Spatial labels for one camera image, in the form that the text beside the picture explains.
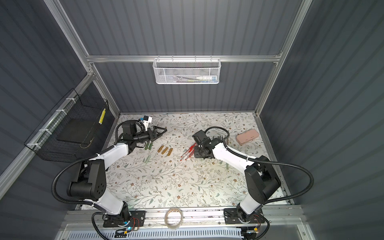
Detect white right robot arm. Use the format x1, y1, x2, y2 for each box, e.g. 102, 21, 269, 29
193, 130, 281, 218

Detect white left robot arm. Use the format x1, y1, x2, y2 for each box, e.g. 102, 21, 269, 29
67, 116, 167, 216

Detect pens in white basket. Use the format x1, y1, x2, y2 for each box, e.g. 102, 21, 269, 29
175, 76, 219, 84

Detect yellow marker in basket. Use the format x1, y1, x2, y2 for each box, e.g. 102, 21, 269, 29
98, 108, 106, 125

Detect pink glasses case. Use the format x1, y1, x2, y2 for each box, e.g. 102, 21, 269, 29
236, 129, 260, 146

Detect black foam pad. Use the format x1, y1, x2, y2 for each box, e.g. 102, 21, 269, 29
57, 119, 97, 145

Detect white vent grille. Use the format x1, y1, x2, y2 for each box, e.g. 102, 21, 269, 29
67, 227, 244, 240

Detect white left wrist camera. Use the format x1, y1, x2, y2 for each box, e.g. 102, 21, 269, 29
141, 116, 153, 131

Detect black wire basket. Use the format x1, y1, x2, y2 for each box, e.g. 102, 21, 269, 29
25, 92, 115, 163

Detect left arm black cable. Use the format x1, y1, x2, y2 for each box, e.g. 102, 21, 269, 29
50, 119, 142, 240

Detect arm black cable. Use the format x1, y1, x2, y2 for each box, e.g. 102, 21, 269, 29
50, 119, 142, 240
204, 126, 315, 240

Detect white wire mesh basket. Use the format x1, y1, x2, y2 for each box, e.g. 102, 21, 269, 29
153, 58, 222, 85

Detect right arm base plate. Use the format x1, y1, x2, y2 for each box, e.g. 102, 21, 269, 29
223, 208, 265, 225

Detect coiled clear cable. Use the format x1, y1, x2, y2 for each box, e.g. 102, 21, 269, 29
164, 207, 184, 230

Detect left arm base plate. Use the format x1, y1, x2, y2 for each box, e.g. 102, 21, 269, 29
103, 211, 146, 228

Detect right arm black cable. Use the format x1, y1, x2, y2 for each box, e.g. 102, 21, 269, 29
204, 126, 315, 240

